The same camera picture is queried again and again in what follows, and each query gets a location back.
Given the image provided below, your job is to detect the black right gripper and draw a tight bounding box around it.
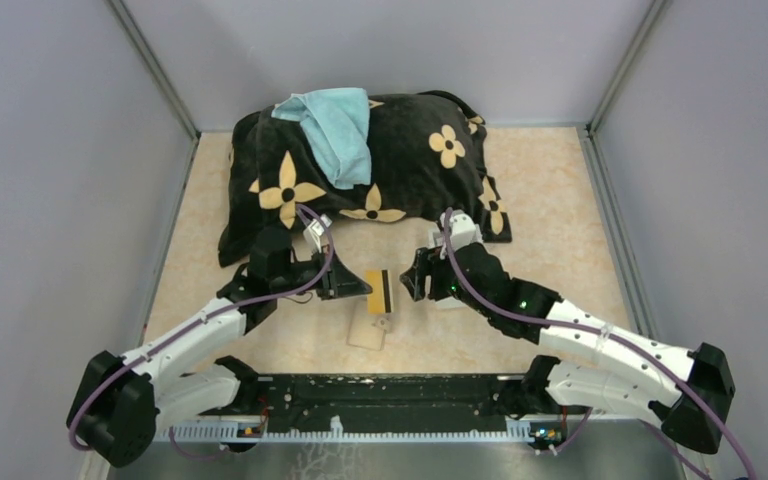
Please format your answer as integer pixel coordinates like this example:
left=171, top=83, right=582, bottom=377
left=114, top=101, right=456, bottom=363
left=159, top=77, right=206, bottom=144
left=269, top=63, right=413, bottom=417
left=400, top=237, right=492, bottom=317

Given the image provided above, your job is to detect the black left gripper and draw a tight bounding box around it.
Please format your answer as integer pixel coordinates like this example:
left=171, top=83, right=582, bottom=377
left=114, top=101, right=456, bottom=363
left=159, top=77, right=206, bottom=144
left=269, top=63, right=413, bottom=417
left=272, top=244, right=372, bottom=300

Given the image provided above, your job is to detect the stack of credit cards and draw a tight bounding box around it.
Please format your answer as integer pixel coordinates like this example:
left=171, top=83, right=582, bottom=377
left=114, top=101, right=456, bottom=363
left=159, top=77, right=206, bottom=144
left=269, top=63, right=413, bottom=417
left=364, top=269, right=393, bottom=315

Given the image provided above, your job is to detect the white plastic tray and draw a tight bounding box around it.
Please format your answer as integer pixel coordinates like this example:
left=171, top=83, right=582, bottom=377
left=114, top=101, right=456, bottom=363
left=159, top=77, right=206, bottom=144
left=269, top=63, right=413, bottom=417
left=427, top=229, right=466, bottom=310

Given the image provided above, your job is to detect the beige card holder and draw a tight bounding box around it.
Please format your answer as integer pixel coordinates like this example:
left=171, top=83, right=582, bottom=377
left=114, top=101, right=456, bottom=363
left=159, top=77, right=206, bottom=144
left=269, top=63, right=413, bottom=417
left=346, top=302, right=392, bottom=351

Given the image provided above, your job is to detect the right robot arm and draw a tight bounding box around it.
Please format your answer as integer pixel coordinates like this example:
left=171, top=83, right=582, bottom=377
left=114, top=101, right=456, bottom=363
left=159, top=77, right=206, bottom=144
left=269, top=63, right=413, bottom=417
left=399, top=243, right=735, bottom=455

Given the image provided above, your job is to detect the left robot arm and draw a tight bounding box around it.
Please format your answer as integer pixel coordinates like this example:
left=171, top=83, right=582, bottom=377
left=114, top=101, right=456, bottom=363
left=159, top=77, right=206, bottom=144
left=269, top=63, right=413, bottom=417
left=66, top=218, right=373, bottom=467

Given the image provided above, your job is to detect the black pillow with yellow flowers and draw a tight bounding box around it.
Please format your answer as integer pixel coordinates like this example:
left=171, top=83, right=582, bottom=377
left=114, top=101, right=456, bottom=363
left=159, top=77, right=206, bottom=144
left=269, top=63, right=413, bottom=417
left=217, top=87, right=512, bottom=267

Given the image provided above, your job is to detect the light blue towel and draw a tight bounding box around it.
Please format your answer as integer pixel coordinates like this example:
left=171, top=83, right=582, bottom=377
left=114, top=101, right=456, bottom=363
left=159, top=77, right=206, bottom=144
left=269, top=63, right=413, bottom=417
left=271, top=87, right=372, bottom=190

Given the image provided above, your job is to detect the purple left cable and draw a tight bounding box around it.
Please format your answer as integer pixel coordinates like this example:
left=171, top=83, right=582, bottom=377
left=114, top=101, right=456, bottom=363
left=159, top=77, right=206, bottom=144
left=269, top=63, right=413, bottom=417
left=67, top=203, right=336, bottom=462

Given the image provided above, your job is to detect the purple cable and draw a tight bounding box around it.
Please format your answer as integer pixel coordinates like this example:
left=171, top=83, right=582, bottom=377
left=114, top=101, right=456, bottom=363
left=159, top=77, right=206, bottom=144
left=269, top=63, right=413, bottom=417
left=67, top=203, right=336, bottom=462
left=440, top=207, right=760, bottom=480

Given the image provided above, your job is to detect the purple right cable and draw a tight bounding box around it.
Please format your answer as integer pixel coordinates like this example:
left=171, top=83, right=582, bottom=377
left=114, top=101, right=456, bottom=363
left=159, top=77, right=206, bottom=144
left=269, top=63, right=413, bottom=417
left=440, top=207, right=760, bottom=480

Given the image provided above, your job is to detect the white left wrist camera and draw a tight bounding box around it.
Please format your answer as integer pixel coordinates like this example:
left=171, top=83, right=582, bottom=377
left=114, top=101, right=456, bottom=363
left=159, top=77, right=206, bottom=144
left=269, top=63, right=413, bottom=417
left=303, top=215, right=332, bottom=253

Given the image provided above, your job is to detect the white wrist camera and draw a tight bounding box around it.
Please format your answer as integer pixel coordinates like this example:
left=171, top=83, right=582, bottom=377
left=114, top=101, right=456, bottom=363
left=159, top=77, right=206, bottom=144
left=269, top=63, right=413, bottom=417
left=303, top=215, right=332, bottom=253
left=448, top=210, right=483, bottom=250

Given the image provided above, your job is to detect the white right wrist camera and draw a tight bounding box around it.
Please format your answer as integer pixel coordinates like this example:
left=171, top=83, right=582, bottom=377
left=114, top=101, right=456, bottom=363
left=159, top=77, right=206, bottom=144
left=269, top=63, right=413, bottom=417
left=448, top=210, right=483, bottom=250

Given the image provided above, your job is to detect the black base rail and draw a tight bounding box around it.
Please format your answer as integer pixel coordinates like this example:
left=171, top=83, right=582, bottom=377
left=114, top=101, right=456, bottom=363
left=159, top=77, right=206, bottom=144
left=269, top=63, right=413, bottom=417
left=205, top=374, right=584, bottom=434

